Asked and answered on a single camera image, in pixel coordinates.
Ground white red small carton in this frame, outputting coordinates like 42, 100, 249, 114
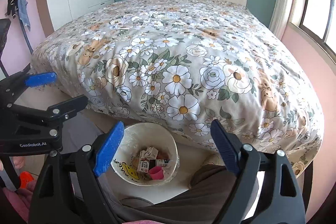
137, 159, 150, 173

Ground pink plastic cup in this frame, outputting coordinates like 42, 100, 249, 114
148, 166, 164, 180

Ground black foam cylinder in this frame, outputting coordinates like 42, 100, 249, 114
155, 159, 170, 167

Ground white trash bin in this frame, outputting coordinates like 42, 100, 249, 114
111, 123, 179, 186

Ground person's left hand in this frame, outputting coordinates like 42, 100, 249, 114
9, 156, 26, 169

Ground orange object on floor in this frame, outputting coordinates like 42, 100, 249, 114
19, 171, 34, 189

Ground blue hanging clothes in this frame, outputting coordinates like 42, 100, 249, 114
17, 0, 31, 31

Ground black hanging garment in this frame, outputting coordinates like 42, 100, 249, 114
6, 0, 18, 18

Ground floral bed quilt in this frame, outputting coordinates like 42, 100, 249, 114
31, 0, 324, 176

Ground window with brown frame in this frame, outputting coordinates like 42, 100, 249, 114
291, 0, 335, 63

